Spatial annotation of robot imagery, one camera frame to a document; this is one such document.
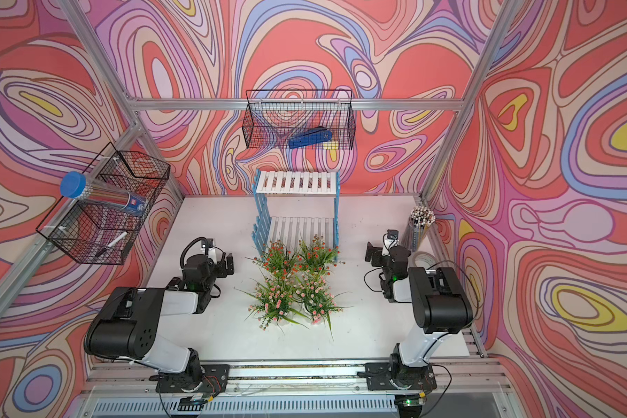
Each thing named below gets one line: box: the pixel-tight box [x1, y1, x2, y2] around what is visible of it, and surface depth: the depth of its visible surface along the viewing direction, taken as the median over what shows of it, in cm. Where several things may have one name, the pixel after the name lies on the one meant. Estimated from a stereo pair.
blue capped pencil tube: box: [60, 170, 149, 216], surface depth 68 cm
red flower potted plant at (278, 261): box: [244, 239, 305, 279], surface depth 86 cm
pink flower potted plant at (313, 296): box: [293, 271, 354, 341], surface depth 76 cm
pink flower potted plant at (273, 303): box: [233, 277, 311, 337], surface depth 76 cm
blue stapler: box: [288, 126, 333, 149], surface depth 90 cm
